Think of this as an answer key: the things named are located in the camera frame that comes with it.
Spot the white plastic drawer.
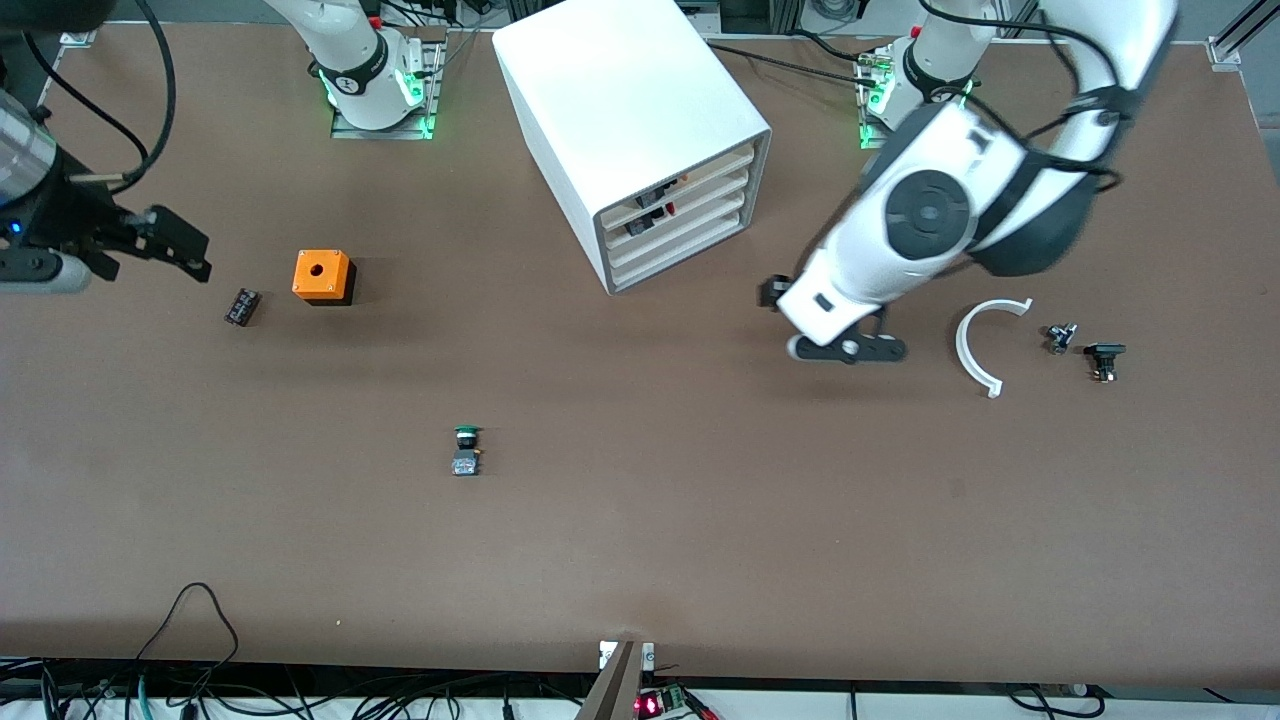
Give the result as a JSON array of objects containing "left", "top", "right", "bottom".
[
  {"left": 606, "top": 190, "right": 753, "bottom": 279},
  {"left": 602, "top": 168, "right": 755, "bottom": 259},
  {"left": 598, "top": 145, "right": 756, "bottom": 236},
  {"left": 610, "top": 212, "right": 751, "bottom": 295}
]

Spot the white drawer cabinet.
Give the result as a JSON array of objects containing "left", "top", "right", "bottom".
[{"left": 492, "top": 0, "right": 774, "bottom": 297}]

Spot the white semicircular plastic clamp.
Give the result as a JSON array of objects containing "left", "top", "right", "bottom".
[{"left": 955, "top": 297, "right": 1034, "bottom": 400}]

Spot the grey metal beam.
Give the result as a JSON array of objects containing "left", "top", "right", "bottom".
[{"left": 575, "top": 640, "right": 643, "bottom": 720}]

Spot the circuit board with red light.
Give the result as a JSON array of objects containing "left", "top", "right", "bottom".
[{"left": 635, "top": 685, "right": 716, "bottom": 720}]

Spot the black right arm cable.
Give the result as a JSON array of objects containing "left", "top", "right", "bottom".
[{"left": 20, "top": 0, "right": 179, "bottom": 191}]

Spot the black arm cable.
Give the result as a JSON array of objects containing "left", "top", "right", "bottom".
[
  {"left": 920, "top": 0, "right": 1126, "bottom": 191},
  {"left": 20, "top": 0, "right": 179, "bottom": 191}
]

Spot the orange button enclosure box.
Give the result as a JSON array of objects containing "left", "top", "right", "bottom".
[{"left": 292, "top": 249, "right": 355, "bottom": 306}]

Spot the black cable on table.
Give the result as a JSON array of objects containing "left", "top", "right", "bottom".
[{"left": 705, "top": 32, "right": 873, "bottom": 89}]

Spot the black push button switch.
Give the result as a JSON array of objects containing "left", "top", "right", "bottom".
[{"left": 1083, "top": 342, "right": 1128, "bottom": 385}]

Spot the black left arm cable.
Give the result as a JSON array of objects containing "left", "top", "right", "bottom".
[{"left": 920, "top": 0, "right": 1126, "bottom": 191}]

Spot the black looped cable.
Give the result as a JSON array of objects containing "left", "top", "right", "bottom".
[{"left": 135, "top": 583, "right": 241, "bottom": 701}]

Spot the black cable bundle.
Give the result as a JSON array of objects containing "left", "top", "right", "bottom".
[{"left": 0, "top": 655, "right": 601, "bottom": 720}]

